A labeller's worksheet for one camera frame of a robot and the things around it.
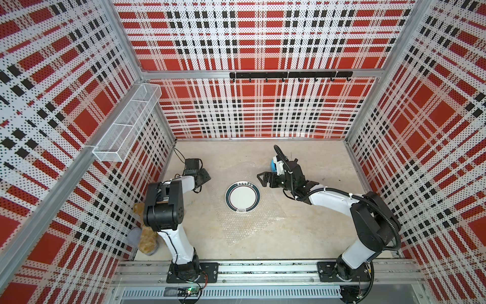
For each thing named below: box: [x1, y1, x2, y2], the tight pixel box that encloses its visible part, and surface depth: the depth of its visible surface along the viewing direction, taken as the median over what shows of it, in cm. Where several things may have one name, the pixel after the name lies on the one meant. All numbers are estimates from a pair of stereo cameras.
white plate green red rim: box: [224, 181, 262, 214], surface depth 97 cm
